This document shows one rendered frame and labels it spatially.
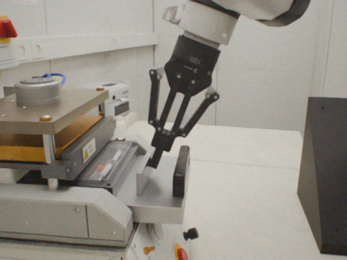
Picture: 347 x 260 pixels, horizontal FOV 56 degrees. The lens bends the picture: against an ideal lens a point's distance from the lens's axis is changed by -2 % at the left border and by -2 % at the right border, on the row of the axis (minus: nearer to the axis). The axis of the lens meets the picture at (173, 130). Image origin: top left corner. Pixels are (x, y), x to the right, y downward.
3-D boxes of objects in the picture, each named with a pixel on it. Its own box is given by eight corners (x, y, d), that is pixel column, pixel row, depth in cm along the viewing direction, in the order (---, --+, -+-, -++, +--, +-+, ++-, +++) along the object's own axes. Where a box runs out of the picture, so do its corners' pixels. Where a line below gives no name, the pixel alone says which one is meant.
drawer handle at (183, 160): (172, 196, 55) (172, 174, 53) (180, 162, 69) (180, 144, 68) (184, 197, 54) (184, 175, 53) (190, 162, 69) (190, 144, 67)
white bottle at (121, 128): (129, 150, 139) (128, 116, 135) (120, 153, 135) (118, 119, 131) (121, 147, 142) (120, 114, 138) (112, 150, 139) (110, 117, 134)
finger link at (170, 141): (173, 123, 60) (189, 129, 60) (164, 148, 61) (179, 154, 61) (172, 125, 58) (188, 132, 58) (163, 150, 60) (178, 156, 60)
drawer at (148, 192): (8, 217, 55) (0, 175, 53) (62, 166, 76) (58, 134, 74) (182, 229, 52) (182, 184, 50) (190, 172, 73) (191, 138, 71)
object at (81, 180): (107, 192, 54) (106, 179, 53) (74, 190, 54) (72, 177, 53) (132, 151, 71) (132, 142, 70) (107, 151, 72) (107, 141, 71)
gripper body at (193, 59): (173, 32, 51) (154, 88, 54) (225, 51, 51) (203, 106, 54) (179, 31, 58) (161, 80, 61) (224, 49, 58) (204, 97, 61)
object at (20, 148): (-32, 166, 54) (-43, 111, 51) (34, 128, 75) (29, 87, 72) (66, 171, 52) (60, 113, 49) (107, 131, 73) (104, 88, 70)
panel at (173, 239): (181, 335, 53) (129, 246, 49) (191, 231, 82) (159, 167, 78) (192, 332, 53) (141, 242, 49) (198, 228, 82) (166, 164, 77)
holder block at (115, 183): (17, 195, 55) (15, 181, 54) (66, 153, 74) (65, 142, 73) (113, 201, 53) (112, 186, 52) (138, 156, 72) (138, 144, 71)
